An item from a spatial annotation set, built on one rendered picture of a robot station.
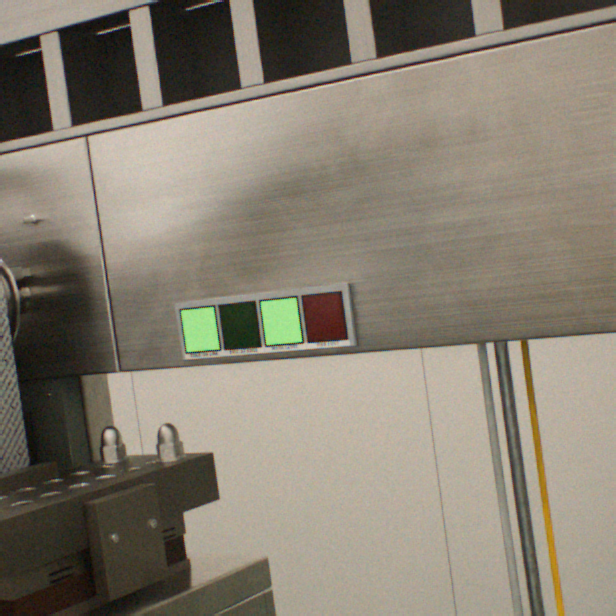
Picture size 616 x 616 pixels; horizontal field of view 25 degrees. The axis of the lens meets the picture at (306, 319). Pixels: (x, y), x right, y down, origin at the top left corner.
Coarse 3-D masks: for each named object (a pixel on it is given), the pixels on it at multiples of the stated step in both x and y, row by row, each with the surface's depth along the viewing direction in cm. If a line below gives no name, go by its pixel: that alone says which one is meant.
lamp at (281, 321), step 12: (276, 300) 159; (288, 300) 158; (264, 312) 160; (276, 312) 159; (288, 312) 158; (264, 324) 160; (276, 324) 159; (288, 324) 158; (276, 336) 159; (288, 336) 158; (300, 336) 157
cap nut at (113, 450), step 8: (104, 432) 175; (112, 432) 175; (104, 440) 175; (112, 440) 175; (120, 440) 175; (104, 448) 175; (112, 448) 175; (120, 448) 175; (104, 456) 175; (112, 456) 175; (120, 456) 175
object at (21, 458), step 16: (0, 352) 171; (0, 368) 171; (0, 384) 170; (16, 384) 173; (0, 400) 170; (16, 400) 172; (0, 416) 170; (16, 416) 172; (0, 432) 170; (16, 432) 172; (0, 448) 170; (16, 448) 172; (0, 464) 169; (16, 464) 172
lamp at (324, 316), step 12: (312, 300) 156; (324, 300) 155; (336, 300) 154; (312, 312) 156; (324, 312) 155; (336, 312) 154; (312, 324) 156; (324, 324) 155; (336, 324) 154; (312, 336) 156; (324, 336) 155; (336, 336) 154
